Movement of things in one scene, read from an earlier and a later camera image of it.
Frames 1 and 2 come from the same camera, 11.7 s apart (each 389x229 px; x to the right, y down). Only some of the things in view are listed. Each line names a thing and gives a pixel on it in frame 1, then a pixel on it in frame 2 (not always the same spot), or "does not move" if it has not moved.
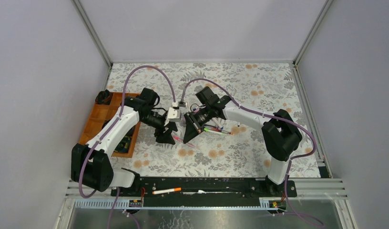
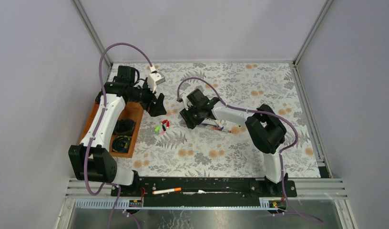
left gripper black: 166,137 → 154,109
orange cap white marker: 167,191 does not move
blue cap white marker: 214,119 does not move
